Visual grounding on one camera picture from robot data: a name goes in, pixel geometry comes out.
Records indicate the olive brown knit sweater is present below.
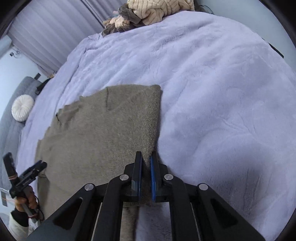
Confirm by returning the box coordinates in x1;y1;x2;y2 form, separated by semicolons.
34;84;162;241

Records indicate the pile of beige brown clothes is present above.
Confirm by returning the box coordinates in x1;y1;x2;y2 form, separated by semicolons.
101;0;195;37

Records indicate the left hand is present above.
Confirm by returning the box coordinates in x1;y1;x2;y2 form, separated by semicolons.
14;186;38;212

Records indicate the grey quilted headboard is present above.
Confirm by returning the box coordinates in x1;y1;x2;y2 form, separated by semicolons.
0;76;43;193

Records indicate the white round pleated cushion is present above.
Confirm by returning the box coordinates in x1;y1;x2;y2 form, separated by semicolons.
11;94;35;122

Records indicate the lavender fleece bed blanket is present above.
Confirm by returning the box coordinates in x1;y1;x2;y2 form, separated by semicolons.
17;11;295;240

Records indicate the black item by headboard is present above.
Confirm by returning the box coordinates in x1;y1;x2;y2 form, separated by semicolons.
35;74;55;95

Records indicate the grey pleated curtain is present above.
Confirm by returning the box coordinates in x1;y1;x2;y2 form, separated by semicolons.
8;0;125;76

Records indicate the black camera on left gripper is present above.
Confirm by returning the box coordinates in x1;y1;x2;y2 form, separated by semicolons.
3;152;18;186

